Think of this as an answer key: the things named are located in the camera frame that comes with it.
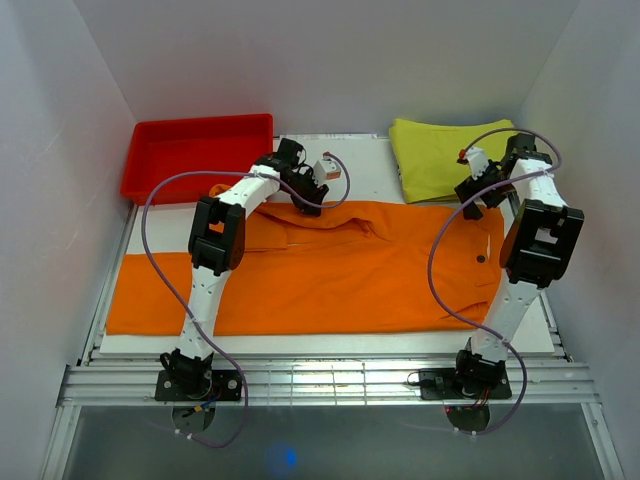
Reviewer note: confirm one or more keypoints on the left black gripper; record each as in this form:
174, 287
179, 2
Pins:
315, 196

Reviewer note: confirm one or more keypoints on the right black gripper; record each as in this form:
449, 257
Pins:
470, 187

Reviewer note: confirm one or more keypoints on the orange trousers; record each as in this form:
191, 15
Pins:
362, 268

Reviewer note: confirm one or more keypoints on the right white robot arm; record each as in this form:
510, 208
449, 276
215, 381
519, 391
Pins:
535, 252

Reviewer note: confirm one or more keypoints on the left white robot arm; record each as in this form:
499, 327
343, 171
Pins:
217, 243

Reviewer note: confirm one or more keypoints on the folded yellow trousers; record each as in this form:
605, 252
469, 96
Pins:
427, 155

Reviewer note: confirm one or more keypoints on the red plastic tray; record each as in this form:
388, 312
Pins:
161, 149

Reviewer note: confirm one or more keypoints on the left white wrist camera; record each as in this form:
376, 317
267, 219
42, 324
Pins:
326, 169

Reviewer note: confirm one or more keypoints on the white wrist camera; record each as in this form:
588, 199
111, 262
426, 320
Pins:
326, 169
476, 159

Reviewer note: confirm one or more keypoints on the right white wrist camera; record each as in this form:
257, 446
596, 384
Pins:
476, 159

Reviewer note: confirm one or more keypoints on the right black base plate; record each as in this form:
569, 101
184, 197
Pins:
443, 384

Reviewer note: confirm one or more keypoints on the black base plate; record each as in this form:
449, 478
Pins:
216, 385
443, 384

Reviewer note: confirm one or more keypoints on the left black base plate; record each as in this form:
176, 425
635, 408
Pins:
216, 385

